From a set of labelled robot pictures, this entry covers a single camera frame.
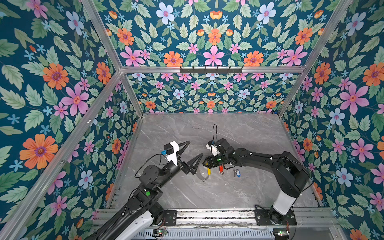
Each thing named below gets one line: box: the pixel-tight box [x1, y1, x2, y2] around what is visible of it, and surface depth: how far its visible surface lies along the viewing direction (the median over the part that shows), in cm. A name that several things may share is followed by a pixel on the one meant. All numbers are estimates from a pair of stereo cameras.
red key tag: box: [219, 165, 224, 175], surface depth 91 cm
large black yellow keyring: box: [196, 166, 212, 183], surface depth 90 cm
